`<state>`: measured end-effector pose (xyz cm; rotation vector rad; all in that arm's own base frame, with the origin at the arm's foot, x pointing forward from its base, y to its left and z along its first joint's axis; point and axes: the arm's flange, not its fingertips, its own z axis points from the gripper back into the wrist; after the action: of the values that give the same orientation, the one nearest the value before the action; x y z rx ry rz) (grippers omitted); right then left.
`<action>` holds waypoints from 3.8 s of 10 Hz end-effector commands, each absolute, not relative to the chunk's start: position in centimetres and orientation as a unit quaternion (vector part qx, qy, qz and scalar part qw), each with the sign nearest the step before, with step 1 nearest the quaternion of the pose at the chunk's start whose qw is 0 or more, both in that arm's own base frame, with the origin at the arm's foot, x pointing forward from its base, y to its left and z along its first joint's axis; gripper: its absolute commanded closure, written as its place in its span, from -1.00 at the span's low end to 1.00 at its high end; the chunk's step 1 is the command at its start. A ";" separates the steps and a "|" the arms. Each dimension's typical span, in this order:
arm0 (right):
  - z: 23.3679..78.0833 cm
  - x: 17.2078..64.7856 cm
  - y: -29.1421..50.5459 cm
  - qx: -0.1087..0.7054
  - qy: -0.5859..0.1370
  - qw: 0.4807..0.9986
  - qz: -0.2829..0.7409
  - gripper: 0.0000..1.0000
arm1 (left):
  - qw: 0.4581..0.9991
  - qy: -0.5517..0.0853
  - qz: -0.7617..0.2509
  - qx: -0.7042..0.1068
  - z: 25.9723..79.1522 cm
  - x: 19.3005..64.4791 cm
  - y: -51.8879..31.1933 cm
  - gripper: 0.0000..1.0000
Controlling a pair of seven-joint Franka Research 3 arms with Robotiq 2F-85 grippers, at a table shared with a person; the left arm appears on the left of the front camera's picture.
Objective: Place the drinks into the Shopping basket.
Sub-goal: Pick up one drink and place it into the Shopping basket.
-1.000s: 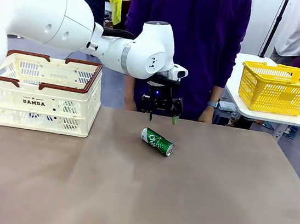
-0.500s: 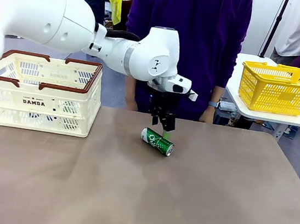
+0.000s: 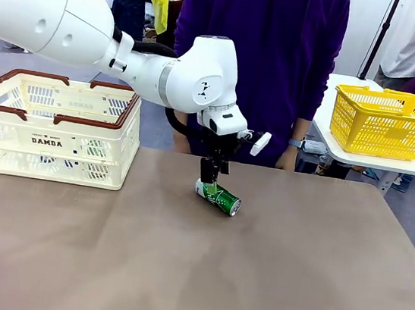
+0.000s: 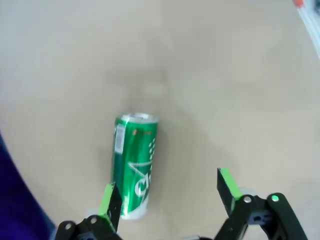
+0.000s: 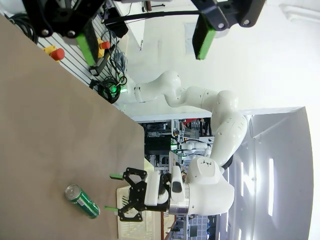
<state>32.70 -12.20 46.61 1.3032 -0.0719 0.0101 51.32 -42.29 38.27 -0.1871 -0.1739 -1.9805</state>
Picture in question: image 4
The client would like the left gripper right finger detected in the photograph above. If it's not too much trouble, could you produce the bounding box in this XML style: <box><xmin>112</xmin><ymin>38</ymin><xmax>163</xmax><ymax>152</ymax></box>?
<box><xmin>214</xmin><ymin>167</ymin><xmax>309</xmax><ymax>240</ymax></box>

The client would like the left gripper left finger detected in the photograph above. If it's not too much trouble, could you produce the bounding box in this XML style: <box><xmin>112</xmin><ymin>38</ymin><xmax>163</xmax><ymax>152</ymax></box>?
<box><xmin>56</xmin><ymin>181</ymin><xmax>124</xmax><ymax>240</ymax></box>

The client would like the person in purple sweater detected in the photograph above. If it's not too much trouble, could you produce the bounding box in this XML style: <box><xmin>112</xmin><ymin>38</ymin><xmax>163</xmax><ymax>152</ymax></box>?
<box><xmin>0</xmin><ymin>132</ymin><xmax>57</xmax><ymax>240</ymax></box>

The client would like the green soda can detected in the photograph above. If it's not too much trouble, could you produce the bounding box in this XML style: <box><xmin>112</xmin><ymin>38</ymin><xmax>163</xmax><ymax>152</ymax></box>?
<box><xmin>111</xmin><ymin>112</ymin><xmax>160</xmax><ymax>221</ymax></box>

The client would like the white strip with red end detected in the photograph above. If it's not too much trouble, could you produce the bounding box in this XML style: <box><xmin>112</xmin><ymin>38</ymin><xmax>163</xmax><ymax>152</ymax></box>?
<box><xmin>292</xmin><ymin>0</ymin><xmax>320</xmax><ymax>60</ymax></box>

